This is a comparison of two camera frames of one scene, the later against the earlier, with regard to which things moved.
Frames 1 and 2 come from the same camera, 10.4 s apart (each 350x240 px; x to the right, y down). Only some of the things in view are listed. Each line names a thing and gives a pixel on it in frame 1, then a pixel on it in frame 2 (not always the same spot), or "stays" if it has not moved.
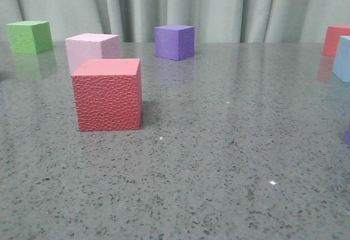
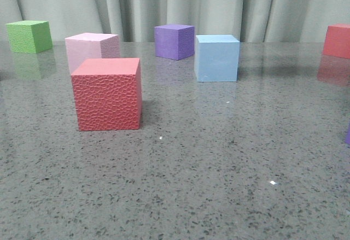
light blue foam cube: [341, 67] -> [217, 58]
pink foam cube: [91, 46] stays
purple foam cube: [175, 42] stays
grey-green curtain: [222, 10] stays
